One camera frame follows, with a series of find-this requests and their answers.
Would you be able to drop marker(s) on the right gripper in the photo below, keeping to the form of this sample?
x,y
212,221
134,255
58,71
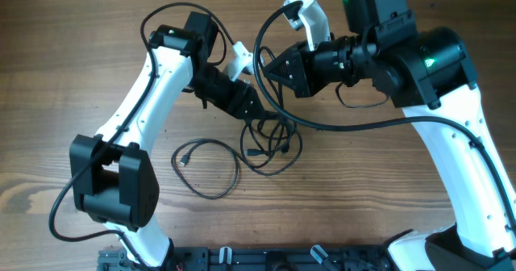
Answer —
x,y
305,77

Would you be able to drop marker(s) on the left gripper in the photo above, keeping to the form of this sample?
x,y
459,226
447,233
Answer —
x,y
243,102

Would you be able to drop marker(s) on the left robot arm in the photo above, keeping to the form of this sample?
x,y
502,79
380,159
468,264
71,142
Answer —
x,y
113,180

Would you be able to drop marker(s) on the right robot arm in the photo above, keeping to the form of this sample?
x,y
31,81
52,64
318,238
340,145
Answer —
x,y
429,76

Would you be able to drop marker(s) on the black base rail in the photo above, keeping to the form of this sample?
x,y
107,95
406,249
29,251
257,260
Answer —
x,y
364,257

